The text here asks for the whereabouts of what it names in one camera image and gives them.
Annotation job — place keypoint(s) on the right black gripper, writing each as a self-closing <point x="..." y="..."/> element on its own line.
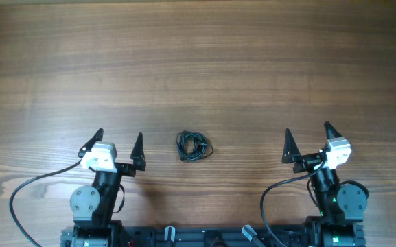
<point x="292" y="154"/>

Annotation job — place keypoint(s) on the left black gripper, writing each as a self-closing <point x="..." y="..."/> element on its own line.
<point x="128" y="169"/>

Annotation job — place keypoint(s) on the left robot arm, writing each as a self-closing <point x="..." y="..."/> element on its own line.
<point x="93" y="205"/>

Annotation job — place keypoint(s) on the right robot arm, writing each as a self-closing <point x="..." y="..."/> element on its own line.
<point x="341" y="204"/>

